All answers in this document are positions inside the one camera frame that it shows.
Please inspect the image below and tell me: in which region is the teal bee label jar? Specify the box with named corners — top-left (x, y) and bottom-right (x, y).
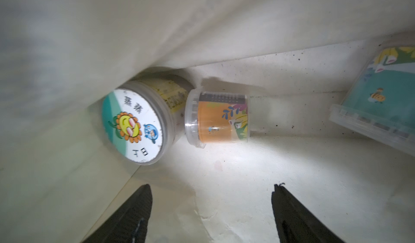
top-left (329, 46), bottom-right (415, 155)

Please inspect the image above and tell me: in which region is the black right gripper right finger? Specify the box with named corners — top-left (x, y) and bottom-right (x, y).
top-left (271, 183), bottom-right (344, 243)

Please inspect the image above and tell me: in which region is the white lid flower jar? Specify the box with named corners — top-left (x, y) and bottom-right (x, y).
top-left (102, 75), bottom-right (193, 165)

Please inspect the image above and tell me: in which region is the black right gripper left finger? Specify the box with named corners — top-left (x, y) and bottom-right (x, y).
top-left (84, 184), bottom-right (152, 243)

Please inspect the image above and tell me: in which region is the orange label jar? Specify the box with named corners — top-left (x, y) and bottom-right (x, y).
top-left (184, 89), bottom-right (250, 149)

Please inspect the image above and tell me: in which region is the cream canvas tote bag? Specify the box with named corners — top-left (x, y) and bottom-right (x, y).
top-left (1, 0), bottom-right (415, 243)

